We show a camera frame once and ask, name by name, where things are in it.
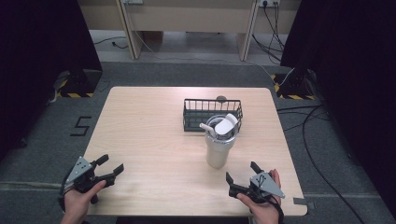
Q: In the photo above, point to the stand base with striped tape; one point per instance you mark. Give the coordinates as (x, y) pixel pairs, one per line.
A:
(292, 87)
(79, 84)

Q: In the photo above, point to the grey tape piece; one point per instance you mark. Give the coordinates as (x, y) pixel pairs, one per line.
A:
(303, 202)

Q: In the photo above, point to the white power strip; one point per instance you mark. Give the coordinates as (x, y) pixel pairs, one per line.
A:
(269, 3)

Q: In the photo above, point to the beige wooden desk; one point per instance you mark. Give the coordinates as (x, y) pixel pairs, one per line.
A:
(186, 18)

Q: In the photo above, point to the person's right hand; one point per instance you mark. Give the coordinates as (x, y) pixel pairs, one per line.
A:
(264, 210)

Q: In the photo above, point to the black curtain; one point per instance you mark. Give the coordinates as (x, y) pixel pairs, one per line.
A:
(40, 62)
(351, 77)

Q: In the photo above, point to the person's left hand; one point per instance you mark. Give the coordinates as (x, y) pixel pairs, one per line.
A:
(79, 202)

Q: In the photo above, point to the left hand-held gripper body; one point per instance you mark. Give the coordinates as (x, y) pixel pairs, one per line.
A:
(79, 170)

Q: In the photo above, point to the white tumbler cup with straw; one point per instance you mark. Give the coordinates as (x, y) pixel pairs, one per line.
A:
(219, 144)

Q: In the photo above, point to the dark round floor object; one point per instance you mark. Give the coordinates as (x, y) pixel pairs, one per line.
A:
(221, 99)

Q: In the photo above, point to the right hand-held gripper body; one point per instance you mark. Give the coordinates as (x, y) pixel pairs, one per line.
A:
(266, 184)

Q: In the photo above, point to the black tape floor mark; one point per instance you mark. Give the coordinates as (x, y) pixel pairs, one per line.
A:
(81, 126)

